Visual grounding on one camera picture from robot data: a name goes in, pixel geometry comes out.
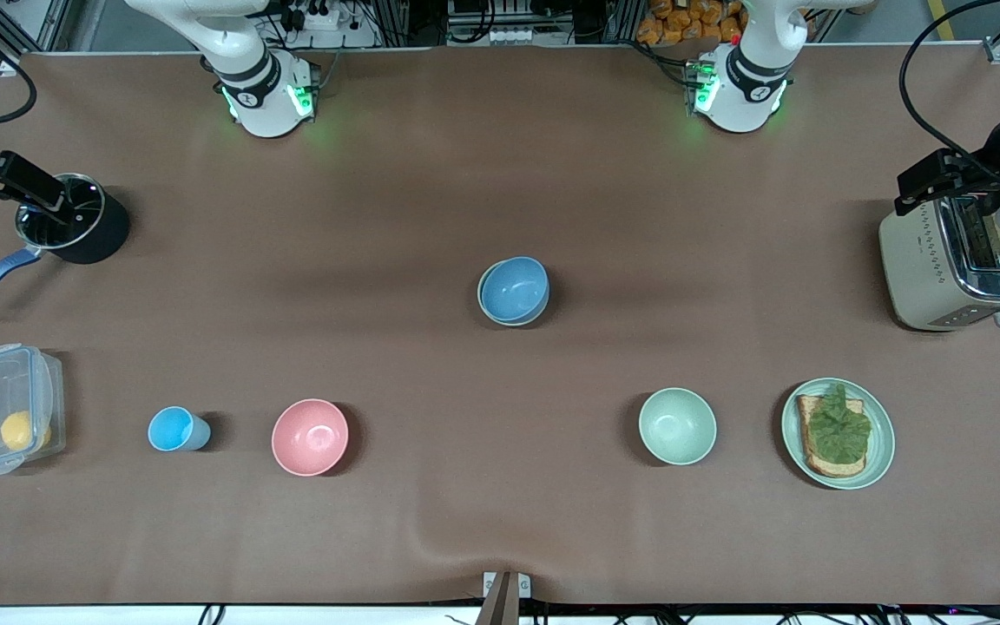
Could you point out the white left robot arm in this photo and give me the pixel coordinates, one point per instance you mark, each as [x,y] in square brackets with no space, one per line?
[739,91]

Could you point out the silver toaster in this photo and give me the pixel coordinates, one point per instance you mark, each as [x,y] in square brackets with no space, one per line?
[917,269]

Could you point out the light green plate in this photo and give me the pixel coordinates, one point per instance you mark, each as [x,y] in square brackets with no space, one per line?
[882,443]

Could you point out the toast slice with crust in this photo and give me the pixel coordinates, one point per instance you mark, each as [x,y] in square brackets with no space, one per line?
[821,464]

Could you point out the pink bowl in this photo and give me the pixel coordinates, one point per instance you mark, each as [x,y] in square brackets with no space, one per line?
[310,437]

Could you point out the glass lid with blue knob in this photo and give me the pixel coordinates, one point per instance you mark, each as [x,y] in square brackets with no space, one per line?
[85,208]

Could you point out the blue cup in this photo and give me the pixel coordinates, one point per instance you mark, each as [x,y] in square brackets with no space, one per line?
[172,430]

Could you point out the light green bowl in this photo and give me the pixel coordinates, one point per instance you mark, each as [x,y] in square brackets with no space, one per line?
[509,323]
[677,426]

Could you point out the yellow lemon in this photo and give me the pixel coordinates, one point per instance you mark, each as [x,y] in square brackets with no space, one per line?
[18,430]

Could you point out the green lettuce leaf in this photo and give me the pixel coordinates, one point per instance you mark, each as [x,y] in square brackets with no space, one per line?
[838,430]

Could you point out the white power strip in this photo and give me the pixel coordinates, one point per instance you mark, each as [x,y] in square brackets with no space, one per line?
[509,36]
[316,21]

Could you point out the small metal bracket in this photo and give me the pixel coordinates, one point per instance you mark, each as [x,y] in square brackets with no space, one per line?
[490,583]

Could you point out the blue bowl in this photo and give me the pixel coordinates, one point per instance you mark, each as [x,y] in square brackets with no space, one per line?
[515,288]

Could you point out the bag of orange snacks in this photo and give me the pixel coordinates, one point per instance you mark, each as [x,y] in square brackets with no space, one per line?
[682,22]

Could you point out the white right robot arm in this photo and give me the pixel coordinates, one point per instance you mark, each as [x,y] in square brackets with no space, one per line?
[261,87]

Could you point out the brown table cloth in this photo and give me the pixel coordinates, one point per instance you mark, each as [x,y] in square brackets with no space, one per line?
[500,174]

